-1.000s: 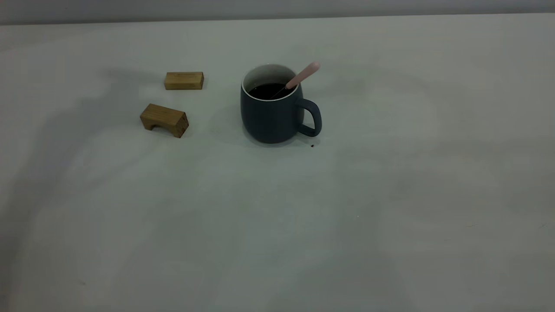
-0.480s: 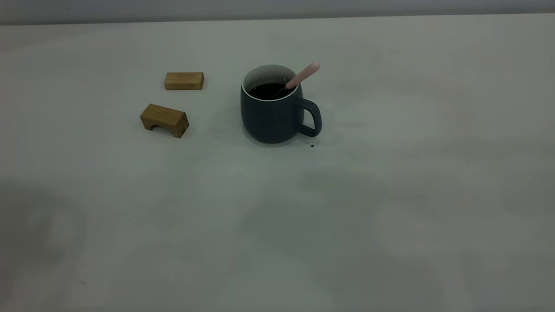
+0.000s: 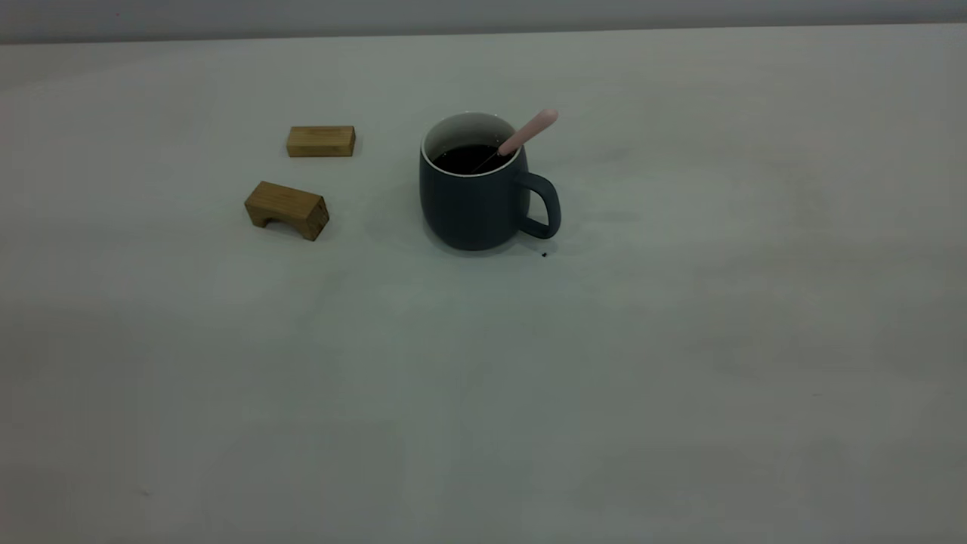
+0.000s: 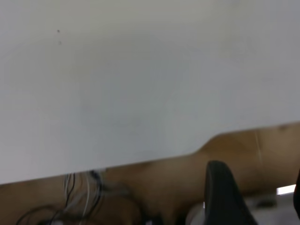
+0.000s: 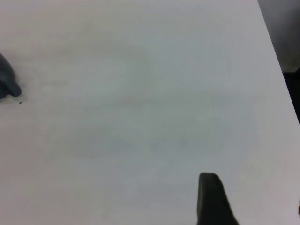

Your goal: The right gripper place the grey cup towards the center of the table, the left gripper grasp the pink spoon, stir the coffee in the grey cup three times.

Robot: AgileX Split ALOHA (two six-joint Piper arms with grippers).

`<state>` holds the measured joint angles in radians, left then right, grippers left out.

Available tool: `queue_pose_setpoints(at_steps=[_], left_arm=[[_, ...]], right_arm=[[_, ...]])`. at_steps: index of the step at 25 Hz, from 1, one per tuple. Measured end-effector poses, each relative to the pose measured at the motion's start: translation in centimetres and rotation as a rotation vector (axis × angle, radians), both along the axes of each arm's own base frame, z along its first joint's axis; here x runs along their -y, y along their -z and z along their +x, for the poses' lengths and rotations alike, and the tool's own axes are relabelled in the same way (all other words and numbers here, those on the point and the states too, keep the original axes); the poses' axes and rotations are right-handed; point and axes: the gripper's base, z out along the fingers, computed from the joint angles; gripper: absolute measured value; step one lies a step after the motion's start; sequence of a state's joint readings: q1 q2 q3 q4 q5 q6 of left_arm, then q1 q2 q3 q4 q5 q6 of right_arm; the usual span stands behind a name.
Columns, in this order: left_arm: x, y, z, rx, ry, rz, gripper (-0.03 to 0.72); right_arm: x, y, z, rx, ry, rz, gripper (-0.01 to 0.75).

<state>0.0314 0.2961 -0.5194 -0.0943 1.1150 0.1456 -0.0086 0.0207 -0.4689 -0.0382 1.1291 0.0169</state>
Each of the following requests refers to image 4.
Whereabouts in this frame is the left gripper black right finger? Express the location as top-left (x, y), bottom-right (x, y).
top-left (295, 168), bottom-right (300, 214)

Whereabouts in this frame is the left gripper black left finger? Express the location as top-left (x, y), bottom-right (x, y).
top-left (203, 160), bottom-right (260, 225)

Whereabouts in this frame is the white cable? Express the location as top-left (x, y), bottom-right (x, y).
top-left (63, 170), bottom-right (105, 213)

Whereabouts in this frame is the thick black cable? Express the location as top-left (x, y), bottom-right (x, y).
top-left (15, 204), bottom-right (72, 225)

